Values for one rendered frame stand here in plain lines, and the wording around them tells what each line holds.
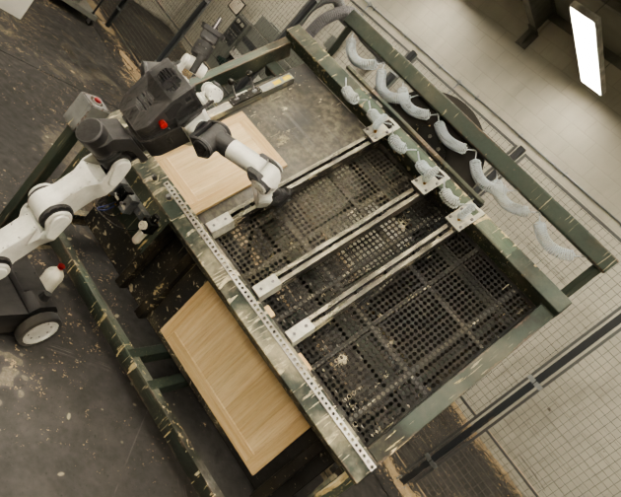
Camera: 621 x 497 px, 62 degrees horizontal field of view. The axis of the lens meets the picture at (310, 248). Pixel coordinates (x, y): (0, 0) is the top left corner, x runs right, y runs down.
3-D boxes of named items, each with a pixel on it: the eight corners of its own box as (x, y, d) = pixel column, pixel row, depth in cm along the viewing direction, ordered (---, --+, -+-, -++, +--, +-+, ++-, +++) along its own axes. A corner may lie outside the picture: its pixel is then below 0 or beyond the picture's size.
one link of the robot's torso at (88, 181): (34, 227, 215) (120, 156, 214) (16, 197, 220) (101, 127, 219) (58, 237, 229) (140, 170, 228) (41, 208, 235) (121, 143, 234)
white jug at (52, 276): (29, 283, 272) (49, 257, 267) (45, 283, 281) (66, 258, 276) (36, 298, 269) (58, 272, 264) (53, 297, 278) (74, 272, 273)
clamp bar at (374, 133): (204, 228, 257) (199, 201, 236) (384, 127, 298) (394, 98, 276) (215, 243, 254) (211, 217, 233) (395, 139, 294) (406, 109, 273)
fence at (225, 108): (143, 146, 277) (142, 141, 273) (289, 77, 309) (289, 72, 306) (148, 152, 275) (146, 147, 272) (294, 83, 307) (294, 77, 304)
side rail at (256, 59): (123, 122, 290) (118, 108, 280) (284, 50, 328) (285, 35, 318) (128, 129, 288) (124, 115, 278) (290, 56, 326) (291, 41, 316)
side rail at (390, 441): (362, 451, 222) (367, 448, 212) (530, 312, 259) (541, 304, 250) (374, 466, 219) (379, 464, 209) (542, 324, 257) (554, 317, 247)
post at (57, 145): (-9, 224, 283) (68, 122, 263) (1, 226, 289) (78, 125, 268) (-5, 233, 281) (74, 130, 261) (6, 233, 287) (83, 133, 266)
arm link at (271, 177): (277, 186, 235) (288, 176, 217) (263, 203, 232) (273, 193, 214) (259, 172, 234) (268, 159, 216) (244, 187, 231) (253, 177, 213)
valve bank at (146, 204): (72, 178, 263) (100, 144, 257) (95, 183, 276) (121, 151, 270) (119, 252, 247) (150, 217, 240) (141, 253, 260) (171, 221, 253)
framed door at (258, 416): (162, 329, 284) (159, 329, 282) (227, 262, 269) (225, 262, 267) (254, 474, 255) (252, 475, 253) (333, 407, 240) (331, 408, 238)
